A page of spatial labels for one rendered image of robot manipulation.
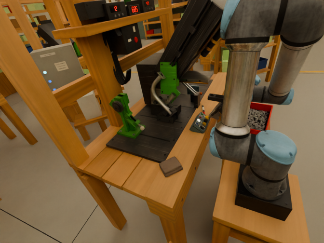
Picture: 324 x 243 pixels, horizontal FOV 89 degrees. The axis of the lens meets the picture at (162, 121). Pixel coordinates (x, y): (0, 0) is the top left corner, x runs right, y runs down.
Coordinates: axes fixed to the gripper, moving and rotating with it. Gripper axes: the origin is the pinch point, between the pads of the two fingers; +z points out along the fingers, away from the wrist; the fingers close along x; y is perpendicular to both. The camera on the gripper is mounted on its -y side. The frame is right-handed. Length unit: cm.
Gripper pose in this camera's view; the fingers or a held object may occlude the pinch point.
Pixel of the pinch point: (209, 115)
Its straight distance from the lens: 110.6
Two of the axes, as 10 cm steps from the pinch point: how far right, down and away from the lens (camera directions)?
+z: -3.9, 5.6, 7.3
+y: 8.0, 6.0, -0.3
